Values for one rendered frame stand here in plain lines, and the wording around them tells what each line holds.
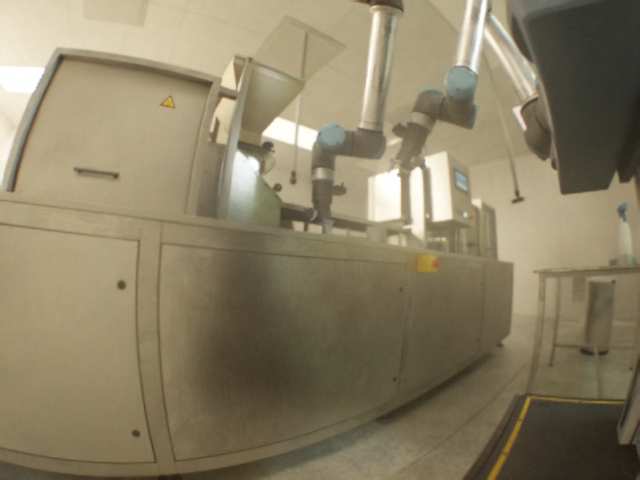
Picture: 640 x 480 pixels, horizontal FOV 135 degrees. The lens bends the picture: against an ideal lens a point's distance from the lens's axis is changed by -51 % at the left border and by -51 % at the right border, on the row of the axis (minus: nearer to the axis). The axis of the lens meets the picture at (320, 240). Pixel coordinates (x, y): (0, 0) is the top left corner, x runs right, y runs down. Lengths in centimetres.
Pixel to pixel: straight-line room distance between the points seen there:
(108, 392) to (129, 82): 90
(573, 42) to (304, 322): 81
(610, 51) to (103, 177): 105
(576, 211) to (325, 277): 446
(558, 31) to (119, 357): 88
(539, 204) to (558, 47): 466
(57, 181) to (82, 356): 49
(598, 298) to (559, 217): 251
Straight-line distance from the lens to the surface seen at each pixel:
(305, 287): 78
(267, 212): 101
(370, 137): 92
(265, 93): 118
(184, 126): 95
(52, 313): 70
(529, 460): 64
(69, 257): 68
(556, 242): 483
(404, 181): 169
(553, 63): 36
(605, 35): 35
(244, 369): 74
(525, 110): 101
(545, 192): 498
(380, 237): 115
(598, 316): 261
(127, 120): 95
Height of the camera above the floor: 69
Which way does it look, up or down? 7 degrees up
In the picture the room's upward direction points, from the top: 2 degrees clockwise
